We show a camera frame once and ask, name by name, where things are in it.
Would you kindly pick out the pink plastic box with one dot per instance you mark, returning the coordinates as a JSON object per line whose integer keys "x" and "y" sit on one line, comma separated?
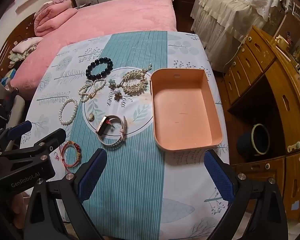
{"x": 182, "y": 115}

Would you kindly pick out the floral pillow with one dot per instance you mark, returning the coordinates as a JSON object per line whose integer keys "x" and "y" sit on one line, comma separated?
{"x": 25, "y": 45}

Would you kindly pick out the cream mug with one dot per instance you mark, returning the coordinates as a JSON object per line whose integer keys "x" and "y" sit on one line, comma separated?
{"x": 280, "y": 40}

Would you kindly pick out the leaf print teal tablecloth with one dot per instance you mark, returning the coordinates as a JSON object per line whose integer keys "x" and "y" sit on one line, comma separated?
{"x": 130, "y": 180}

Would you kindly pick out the pink bed blanket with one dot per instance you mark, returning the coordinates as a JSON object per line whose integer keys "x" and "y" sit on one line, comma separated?
{"x": 120, "y": 15}

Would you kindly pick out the pearl drop earring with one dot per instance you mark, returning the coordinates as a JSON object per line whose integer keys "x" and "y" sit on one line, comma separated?
{"x": 148, "y": 67}

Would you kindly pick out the wooden desk with drawers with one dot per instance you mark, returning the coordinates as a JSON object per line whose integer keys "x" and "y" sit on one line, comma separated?
{"x": 285, "y": 100}

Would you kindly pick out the dark blue bucket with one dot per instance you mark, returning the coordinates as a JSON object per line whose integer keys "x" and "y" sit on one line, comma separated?
{"x": 247, "y": 142}

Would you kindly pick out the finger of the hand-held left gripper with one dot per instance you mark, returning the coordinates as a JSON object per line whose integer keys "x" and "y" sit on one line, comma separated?
{"x": 21, "y": 128}
{"x": 52, "y": 137}

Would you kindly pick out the pink band smart watch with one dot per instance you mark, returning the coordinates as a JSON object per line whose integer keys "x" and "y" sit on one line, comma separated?
{"x": 101, "y": 126}

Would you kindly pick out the cream lace furniture cover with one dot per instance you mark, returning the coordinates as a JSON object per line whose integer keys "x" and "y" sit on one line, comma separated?
{"x": 227, "y": 12}

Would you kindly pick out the brown flower earring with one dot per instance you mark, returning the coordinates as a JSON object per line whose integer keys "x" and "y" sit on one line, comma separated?
{"x": 118, "y": 95}

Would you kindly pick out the grey flower earring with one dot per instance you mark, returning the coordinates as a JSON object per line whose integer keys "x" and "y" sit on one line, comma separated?
{"x": 112, "y": 82}

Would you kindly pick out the folded pink quilt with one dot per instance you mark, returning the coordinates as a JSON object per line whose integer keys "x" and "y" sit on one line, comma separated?
{"x": 52, "y": 17}

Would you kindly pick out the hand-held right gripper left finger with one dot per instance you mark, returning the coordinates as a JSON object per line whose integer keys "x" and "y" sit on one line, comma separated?
{"x": 93, "y": 172}

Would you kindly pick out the wooden headboard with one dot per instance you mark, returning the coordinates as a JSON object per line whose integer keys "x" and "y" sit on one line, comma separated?
{"x": 5, "y": 55}

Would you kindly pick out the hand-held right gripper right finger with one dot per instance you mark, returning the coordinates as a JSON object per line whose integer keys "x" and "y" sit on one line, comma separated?
{"x": 218, "y": 177}

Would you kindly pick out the gold leaf hair clip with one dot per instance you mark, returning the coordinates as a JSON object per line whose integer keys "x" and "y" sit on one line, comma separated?
{"x": 133, "y": 76}

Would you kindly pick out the dark bag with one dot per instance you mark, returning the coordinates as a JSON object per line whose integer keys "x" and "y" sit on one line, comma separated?
{"x": 0, "y": 112}

